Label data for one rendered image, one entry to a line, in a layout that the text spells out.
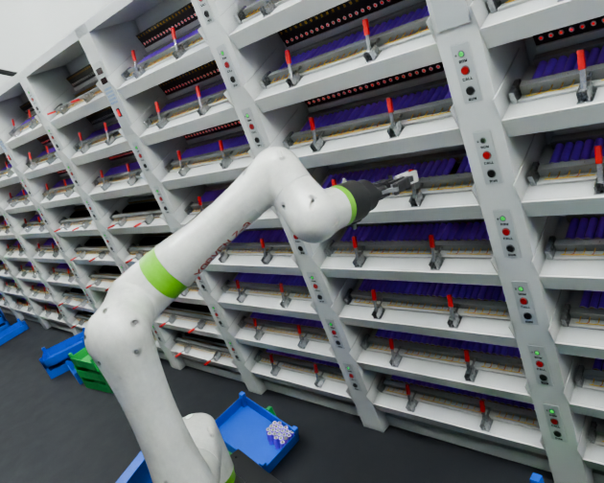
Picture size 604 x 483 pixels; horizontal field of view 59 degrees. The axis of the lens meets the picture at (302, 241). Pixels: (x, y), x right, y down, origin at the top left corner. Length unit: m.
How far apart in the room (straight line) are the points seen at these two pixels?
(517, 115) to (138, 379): 0.91
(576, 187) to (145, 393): 0.96
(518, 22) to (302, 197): 0.52
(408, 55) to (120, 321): 0.82
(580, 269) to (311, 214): 0.62
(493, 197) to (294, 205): 0.47
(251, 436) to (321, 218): 1.35
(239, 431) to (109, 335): 1.29
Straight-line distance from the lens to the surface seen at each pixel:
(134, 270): 1.21
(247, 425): 2.29
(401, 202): 1.44
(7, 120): 3.50
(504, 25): 1.16
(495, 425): 1.79
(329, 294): 1.77
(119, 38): 2.25
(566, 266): 1.34
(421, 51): 1.24
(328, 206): 1.07
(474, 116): 1.22
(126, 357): 1.07
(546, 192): 1.26
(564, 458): 1.72
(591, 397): 1.56
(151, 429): 1.16
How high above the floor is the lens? 1.36
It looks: 19 degrees down
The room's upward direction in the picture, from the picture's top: 22 degrees counter-clockwise
